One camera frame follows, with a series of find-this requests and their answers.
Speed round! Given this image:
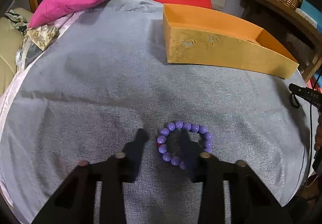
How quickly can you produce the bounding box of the purple bead bracelet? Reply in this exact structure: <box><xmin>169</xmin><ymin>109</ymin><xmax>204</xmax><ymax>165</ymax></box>
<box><xmin>156</xmin><ymin>120</ymin><xmax>214</xmax><ymax>170</ymax></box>

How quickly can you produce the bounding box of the person right hand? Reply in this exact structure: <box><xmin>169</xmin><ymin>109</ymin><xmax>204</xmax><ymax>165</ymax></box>
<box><xmin>314</xmin><ymin>115</ymin><xmax>322</xmax><ymax>151</ymax></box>

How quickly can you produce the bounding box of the pink bed sheet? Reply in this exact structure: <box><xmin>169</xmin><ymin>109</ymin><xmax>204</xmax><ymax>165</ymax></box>
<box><xmin>1</xmin><ymin>10</ymin><xmax>84</xmax><ymax>223</ymax></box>

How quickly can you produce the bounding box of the wooden shelf table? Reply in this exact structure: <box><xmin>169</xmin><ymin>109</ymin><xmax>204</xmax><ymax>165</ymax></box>
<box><xmin>232</xmin><ymin>0</ymin><xmax>322</xmax><ymax>82</ymax></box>

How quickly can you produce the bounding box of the blue cardboard box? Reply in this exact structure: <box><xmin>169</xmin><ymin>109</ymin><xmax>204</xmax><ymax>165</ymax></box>
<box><xmin>295</xmin><ymin>0</ymin><xmax>322</xmax><ymax>33</ymax></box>

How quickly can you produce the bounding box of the grey blanket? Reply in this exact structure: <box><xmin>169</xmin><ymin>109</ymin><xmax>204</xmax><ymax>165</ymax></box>
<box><xmin>1</xmin><ymin>0</ymin><xmax>317</xmax><ymax>223</ymax></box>

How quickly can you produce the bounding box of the orange cardboard box tray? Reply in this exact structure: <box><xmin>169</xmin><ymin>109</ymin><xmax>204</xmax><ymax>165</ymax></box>
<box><xmin>163</xmin><ymin>4</ymin><xmax>298</xmax><ymax>79</ymax></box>

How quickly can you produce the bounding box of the patterned fabric bag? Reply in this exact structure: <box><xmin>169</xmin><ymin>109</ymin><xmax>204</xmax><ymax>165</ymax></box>
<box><xmin>15</xmin><ymin>25</ymin><xmax>60</xmax><ymax>72</ymax></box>

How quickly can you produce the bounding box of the beige leather sofa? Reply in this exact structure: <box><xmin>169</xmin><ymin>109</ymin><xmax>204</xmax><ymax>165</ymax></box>
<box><xmin>0</xmin><ymin>17</ymin><xmax>24</xmax><ymax>95</ymax></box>

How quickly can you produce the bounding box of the black cable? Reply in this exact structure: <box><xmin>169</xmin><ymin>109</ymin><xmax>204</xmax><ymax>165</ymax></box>
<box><xmin>289</xmin><ymin>72</ymin><xmax>322</xmax><ymax>197</ymax></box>

